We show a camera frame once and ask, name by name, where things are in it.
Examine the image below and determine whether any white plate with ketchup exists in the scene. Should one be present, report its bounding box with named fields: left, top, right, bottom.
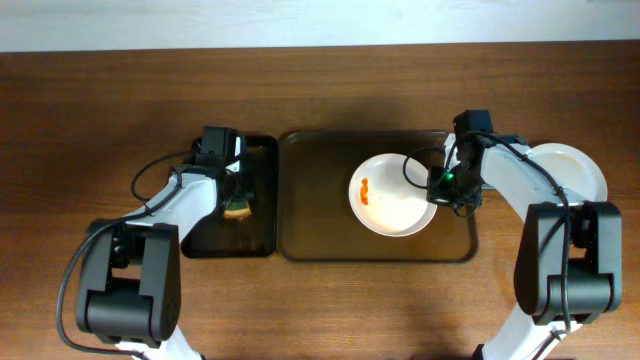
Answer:
left=529, top=143, right=608, bottom=202

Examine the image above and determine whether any orange green sponge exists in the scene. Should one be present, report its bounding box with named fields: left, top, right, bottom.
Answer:
left=223, top=199, right=252, bottom=220

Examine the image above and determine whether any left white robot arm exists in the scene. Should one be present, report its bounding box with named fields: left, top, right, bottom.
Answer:
left=63, top=126, right=246, bottom=359

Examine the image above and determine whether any large brown tray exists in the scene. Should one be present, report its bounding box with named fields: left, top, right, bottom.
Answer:
left=276, top=130, right=478, bottom=263

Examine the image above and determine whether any white plate front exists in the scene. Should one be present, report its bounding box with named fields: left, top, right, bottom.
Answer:
left=348, top=153, right=437, bottom=237

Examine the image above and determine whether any small black tray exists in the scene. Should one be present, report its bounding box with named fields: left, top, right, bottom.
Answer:
left=181, top=135, right=278, bottom=258

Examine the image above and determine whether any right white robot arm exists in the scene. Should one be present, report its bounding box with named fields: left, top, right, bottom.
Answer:
left=426, top=110, right=622, bottom=360

